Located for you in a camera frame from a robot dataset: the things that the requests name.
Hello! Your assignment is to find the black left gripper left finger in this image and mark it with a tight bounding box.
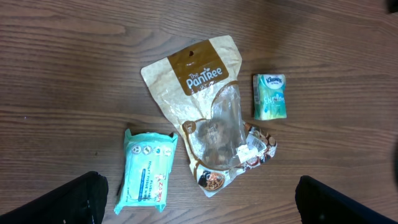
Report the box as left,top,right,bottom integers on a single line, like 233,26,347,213
1,171,109,224

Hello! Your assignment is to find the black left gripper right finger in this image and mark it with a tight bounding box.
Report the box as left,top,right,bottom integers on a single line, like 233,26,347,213
295,175,397,224

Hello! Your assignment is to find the light blue wipes pack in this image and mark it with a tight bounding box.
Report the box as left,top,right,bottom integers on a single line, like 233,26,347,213
114,129,178,215

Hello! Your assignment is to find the teal tissue pocket pack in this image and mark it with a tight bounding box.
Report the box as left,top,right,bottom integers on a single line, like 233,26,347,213
253,74,287,121

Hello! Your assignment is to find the beige brown snack bag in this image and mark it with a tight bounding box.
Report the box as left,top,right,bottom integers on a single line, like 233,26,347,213
141,35,277,197

